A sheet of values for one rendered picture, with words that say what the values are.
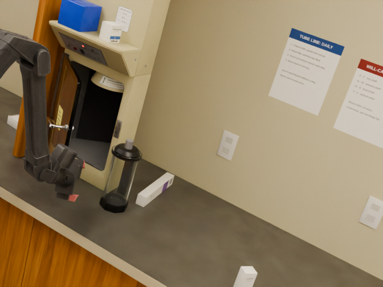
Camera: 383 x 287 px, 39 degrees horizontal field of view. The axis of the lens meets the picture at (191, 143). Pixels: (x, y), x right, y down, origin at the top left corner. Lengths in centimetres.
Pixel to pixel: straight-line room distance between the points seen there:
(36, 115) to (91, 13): 49
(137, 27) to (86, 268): 83
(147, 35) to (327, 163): 84
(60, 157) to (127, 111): 36
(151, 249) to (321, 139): 78
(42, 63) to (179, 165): 106
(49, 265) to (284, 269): 83
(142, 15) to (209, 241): 83
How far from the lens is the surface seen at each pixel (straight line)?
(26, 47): 150
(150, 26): 190
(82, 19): 191
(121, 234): 187
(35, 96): 158
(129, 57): 186
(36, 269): 207
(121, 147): 191
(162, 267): 177
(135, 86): 196
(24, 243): 207
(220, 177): 233
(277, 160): 221
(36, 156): 167
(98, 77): 205
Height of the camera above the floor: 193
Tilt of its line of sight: 21 degrees down
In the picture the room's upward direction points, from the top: 17 degrees clockwise
